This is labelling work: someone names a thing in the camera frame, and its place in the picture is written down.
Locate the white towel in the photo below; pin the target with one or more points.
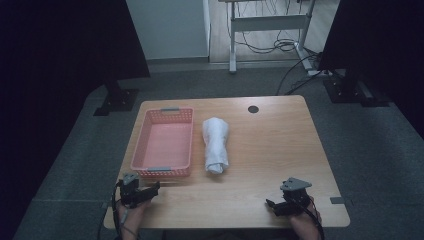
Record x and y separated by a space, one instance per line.
216 143

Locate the black stand base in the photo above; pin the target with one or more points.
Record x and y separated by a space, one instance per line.
118 101
350 90

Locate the white partition panel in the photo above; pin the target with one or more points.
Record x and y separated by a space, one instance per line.
170 28

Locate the white metal desk frame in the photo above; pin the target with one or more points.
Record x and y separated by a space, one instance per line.
266 23

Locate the black curtain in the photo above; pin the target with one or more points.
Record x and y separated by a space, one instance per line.
60 50
380 36

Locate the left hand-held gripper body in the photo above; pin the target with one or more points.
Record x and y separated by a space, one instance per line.
129 191

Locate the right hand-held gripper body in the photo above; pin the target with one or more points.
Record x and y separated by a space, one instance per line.
295 195

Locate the pink plastic basket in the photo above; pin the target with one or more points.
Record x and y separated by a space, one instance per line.
165 143

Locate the black round table grommet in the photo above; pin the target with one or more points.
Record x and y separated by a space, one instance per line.
253 109

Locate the person's right hand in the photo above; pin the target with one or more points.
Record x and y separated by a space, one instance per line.
305 218

